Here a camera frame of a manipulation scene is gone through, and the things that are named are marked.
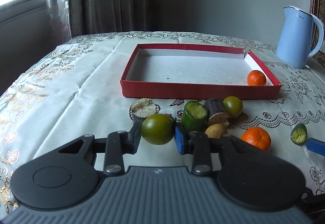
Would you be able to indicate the red cardboard box tray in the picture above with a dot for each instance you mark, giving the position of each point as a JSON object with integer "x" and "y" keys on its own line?
{"x": 194, "y": 71}

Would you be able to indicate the small dark green cucumber end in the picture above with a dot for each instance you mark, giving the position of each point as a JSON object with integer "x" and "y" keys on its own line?
{"x": 299, "y": 134}

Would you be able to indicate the brown longan fruit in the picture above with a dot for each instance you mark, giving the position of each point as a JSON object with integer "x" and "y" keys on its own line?
{"x": 216, "y": 131}

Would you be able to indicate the window frame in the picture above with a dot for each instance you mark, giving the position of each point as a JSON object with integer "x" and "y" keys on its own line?
{"x": 16, "y": 8}

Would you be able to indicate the small orange mandarin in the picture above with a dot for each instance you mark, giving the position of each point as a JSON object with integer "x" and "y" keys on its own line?
{"x": 256, "y": 78}

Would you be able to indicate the large green tomato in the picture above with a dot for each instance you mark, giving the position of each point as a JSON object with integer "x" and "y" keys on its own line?
{"x": 157, "y": 129}

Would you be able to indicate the small green tomato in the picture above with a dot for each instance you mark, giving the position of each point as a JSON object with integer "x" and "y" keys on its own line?
{"x": 234, "y": 106}

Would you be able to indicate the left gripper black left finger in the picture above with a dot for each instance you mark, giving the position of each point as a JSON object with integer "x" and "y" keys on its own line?
{"x": 114, "y": 146}

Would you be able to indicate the green cucumber piece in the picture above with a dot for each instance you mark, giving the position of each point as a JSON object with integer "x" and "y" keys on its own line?
{"x": 194, "y": 116}

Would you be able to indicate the white floral embroidered tablecloth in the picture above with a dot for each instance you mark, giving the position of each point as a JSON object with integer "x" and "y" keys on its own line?
{"x": 75, "y": 90}

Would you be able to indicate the large orange mandarin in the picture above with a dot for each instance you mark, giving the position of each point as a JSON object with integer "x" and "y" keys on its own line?
{"x": 257, "y": 137}

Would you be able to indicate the dark sugarcane piece yellow end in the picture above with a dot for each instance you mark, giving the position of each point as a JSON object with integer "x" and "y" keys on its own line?
{"x": 217, "y": 113}

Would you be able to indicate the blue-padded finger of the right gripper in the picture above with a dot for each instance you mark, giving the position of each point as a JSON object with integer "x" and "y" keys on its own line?
{"x": 316, "y": 146}

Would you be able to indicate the dark sugarcane piece pale end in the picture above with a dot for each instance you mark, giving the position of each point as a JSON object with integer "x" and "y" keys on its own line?
{"x": 141, "y": 109}

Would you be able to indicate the light blue electric kettle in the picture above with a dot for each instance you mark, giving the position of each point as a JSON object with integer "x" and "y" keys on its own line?
{"x": 302, "y": 37}

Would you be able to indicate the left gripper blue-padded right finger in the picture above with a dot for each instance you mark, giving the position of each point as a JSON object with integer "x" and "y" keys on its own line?
{"x": 201, "y": 147}

